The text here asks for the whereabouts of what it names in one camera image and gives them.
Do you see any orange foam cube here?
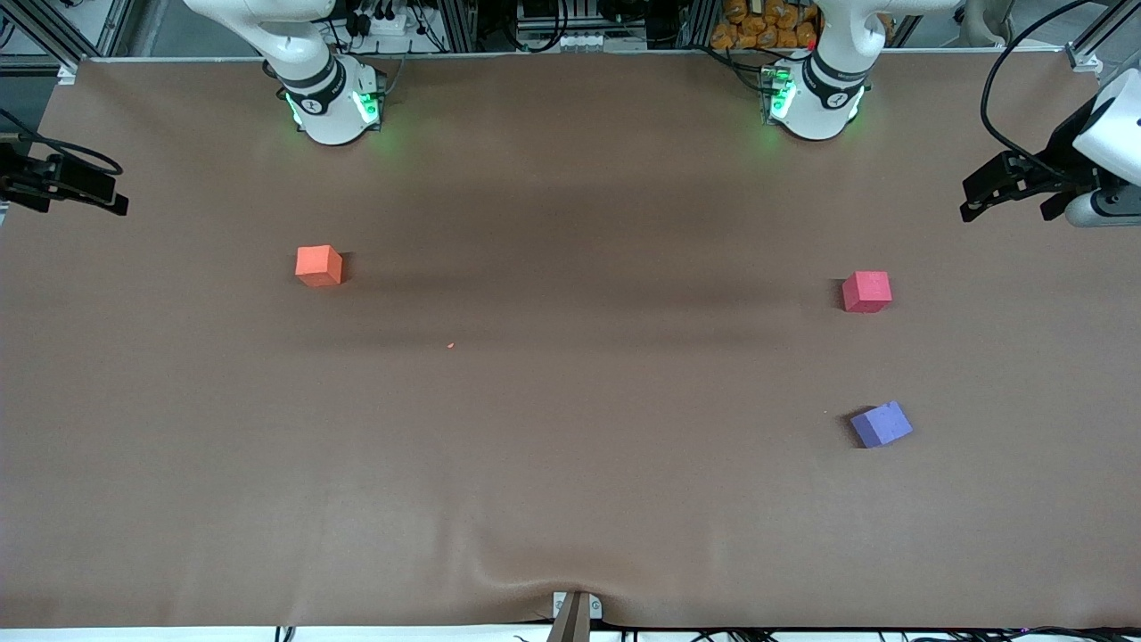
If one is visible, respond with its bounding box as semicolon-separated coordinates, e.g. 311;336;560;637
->
295;245;344;288

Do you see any red foam cube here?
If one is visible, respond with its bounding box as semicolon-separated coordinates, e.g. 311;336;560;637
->
841;271;893;314

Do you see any purple foam cube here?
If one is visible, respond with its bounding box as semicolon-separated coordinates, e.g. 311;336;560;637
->
850;400;915;449

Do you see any pile of orange objects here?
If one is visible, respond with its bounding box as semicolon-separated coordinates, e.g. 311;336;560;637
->
710;0;819;52

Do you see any white power strip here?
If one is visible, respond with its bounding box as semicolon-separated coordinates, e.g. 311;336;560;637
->
352;7;409;38

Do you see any brown table mat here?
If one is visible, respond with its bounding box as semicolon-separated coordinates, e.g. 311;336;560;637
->
0;49;1141;630

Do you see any metal table clamp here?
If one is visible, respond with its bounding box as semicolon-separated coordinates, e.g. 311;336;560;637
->
546;590;603;642

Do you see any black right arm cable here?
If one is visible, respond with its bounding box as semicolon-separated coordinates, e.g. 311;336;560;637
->
0;107;124;177

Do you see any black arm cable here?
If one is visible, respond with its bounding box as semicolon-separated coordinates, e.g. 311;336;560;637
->
980;0;1106;175
0;107;124;177

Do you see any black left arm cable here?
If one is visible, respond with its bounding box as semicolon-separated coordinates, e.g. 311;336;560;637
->
980;0;1106;175

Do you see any aluminium frame profile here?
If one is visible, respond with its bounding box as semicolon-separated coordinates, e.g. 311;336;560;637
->
1065;0;1141;74
13;0;83;86

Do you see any beige plastic hose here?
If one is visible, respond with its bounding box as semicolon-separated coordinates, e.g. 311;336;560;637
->
961;0;1019;47

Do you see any aluminium frame post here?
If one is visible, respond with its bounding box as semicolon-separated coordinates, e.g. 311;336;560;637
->
443;0;476;53

